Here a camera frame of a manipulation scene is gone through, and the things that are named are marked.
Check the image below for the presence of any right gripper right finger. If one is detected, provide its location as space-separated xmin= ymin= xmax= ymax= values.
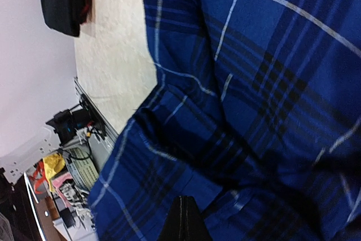
xmin=183 ymin=196 xmax=212 ymax=241

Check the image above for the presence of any perforated metal front panel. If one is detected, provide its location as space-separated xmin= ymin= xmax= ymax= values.
xmin=65 ymin=146 xmax=99 ymax=192

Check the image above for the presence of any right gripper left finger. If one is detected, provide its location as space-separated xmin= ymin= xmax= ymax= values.
xmin=161 ymin=196 xmax=183 ymax=241

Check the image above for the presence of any blue plaid shirt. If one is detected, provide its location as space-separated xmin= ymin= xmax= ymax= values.
xmin=89 ymin=0 xmax=360 ymax=240

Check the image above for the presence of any aluminium front rail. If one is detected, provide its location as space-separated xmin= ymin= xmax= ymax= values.
xmin=73 ymin=76 xmax=120 ymax=174

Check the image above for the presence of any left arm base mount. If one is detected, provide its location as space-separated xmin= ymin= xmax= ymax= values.
xmin=46 ymin=103 xmax=96 ymax=146

